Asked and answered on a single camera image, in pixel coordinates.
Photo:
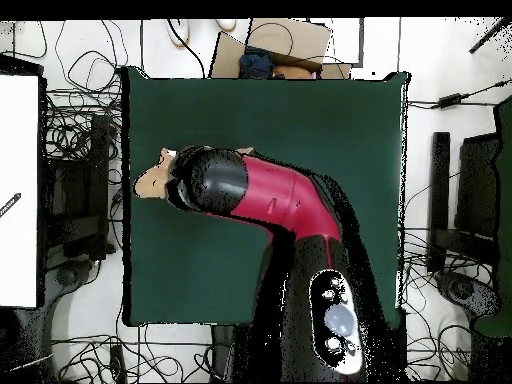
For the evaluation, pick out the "black upright bar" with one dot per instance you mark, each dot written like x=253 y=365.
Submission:
x=439 y=180

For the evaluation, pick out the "orange garment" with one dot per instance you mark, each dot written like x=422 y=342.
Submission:
x=292 y=72

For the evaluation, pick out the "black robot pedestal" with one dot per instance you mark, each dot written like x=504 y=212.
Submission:
x=222 y=352

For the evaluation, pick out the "dark green fabric panel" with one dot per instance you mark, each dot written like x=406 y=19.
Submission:
x=504 y=200

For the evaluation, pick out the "black marker pen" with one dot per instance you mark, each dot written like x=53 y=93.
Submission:
x=10 y=204

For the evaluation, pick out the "white shoe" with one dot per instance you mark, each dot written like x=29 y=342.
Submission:
x=224 y=24
x=178 y=32

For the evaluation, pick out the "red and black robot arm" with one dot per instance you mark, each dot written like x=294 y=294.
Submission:
x=280 y=192

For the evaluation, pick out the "black tripod leg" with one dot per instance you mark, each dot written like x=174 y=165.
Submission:
x=488 y=38

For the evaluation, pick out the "orange terry towel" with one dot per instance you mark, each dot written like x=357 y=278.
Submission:
x=150 y=184

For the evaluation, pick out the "dark green table cloth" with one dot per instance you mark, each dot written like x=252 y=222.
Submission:
x=180 y=260

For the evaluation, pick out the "white board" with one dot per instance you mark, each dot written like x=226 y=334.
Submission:
x=18 y=180

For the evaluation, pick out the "brown cardboard box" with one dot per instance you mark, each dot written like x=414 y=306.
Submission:
x=288 y=40

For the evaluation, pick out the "dark blue garment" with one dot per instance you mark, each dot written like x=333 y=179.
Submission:
x=256 y=64

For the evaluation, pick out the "black power adapter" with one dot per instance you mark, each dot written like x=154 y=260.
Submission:
x=450 y=100

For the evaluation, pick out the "black equipment stand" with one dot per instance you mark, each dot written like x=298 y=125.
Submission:
x=96 y=180

